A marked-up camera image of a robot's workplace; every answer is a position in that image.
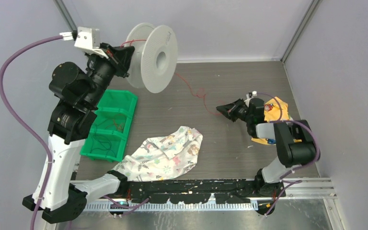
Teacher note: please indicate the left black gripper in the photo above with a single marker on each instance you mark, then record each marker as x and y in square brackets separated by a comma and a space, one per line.
[119, 58]

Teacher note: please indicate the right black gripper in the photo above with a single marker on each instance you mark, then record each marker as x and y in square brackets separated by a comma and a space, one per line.
[229, 110]

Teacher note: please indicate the grey plastic spool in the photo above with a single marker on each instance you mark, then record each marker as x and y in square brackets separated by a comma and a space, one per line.
[155, 57]

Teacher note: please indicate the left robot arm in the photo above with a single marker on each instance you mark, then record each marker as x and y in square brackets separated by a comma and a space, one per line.
[68, 129]

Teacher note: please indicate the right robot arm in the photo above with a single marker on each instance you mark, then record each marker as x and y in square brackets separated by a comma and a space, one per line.
[296, 146]

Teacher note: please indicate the yellow patterned cloth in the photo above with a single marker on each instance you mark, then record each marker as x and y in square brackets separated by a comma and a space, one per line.
[273, 110]

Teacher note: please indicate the green three-compartment bin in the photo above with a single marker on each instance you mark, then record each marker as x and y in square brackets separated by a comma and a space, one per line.
[107, 139]

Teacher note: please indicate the white patterned cloth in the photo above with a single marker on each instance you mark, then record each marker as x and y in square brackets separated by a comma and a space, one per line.
[163, 158]

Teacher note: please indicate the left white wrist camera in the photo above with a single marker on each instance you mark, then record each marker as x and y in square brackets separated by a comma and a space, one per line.
[86, 39]

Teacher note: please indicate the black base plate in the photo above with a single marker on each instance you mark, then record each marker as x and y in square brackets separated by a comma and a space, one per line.
[225, 191]

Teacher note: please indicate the aluminium frame rail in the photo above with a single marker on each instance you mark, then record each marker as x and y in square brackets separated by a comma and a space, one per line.
[89, 191]

